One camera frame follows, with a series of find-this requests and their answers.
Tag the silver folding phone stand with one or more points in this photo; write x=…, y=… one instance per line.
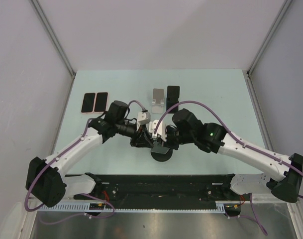
x=158, y=101

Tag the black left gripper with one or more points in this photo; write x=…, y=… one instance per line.
x=142, y=138

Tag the white slotted cable duct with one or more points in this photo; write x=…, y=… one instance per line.
x=95, y=207

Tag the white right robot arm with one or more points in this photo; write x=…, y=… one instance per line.
x=280, y=174

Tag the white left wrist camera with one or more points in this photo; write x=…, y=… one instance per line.
x=143, y=119

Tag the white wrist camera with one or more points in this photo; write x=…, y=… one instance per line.
x=158, y=131
x=143, y=119

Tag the black folding phone stand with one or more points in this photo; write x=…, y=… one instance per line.
x=173, y=94

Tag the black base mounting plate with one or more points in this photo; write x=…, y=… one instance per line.
x=165, y=189

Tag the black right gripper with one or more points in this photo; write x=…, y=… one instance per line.
x=168, y=129

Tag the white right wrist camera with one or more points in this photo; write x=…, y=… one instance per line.
x=158, y=131

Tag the pink cased smartphone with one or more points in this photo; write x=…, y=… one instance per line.
x=88, y=103
x=101, y=102

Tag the black round base phone stand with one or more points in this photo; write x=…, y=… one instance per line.
x=162, y=157

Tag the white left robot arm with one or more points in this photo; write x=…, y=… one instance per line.
x=47, y=178

